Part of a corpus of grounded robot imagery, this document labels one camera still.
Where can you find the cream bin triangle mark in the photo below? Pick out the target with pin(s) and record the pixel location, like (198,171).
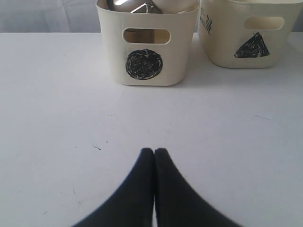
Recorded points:
(246,33)

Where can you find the steel mug with handle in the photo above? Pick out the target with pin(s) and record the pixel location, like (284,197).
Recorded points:
(133,6)

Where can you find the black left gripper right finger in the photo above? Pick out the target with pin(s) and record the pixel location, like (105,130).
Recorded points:
(177,203)

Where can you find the white curtain backdrop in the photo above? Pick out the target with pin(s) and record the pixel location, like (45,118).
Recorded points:
(49,16)

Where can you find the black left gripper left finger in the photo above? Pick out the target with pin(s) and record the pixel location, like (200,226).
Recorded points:
(131,204)

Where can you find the cream bin circle mark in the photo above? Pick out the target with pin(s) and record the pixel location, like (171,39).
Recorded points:
(145,49)

